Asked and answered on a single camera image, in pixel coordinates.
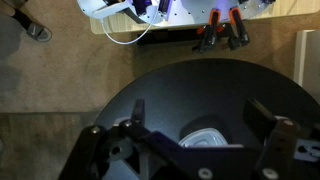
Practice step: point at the light wooden bench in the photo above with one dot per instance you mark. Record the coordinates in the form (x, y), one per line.
(300, 6)

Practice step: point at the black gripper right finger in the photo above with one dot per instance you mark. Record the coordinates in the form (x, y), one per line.
(283, 150)

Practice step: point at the grey robot mounting plate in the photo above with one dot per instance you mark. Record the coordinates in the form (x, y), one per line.
(190, 13)

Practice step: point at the black orange spring clamp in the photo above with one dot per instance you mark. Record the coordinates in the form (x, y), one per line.
(240, 33)
(208, 36)

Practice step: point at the foot in black sandal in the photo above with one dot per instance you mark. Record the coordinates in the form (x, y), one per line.
(36, 31)

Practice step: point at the white board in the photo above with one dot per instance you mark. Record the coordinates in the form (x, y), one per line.
(311, 60)

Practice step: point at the clear plastic lunch box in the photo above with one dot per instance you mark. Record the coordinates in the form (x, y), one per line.
(203, 138)

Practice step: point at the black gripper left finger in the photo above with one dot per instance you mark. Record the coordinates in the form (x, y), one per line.
(96, 150)

